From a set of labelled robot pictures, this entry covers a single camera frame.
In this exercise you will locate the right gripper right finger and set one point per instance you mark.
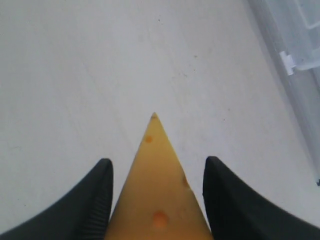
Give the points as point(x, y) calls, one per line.
point(237, 212)

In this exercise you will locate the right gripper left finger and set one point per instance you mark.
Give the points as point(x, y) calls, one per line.
point(82, 214)

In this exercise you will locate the yellow cheese wedge toy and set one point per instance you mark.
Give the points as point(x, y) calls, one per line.
point(156, 201)

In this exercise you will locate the bottom wide clear drawer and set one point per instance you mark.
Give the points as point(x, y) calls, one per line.
point(291, 30)

